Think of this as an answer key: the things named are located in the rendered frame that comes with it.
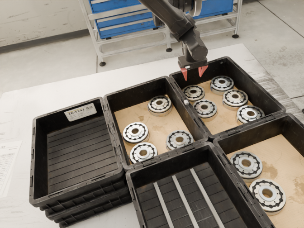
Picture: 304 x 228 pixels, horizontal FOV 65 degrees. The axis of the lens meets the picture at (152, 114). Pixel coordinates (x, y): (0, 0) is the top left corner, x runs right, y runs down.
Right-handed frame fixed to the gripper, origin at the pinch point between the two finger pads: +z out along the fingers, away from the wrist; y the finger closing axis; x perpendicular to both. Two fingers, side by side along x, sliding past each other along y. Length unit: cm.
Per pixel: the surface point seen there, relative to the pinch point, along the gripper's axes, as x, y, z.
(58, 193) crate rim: -37, -55, 1
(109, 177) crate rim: -36, -39, 2
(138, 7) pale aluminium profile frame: 173, -2, 37
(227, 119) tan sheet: -17.3, 8.6, 11.7
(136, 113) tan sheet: -1.7, -26.8, 11.5
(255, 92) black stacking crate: -12.7, 21.8, 5.6
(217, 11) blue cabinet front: 172, 85, 61
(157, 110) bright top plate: -5.8, -17.7, 8.3
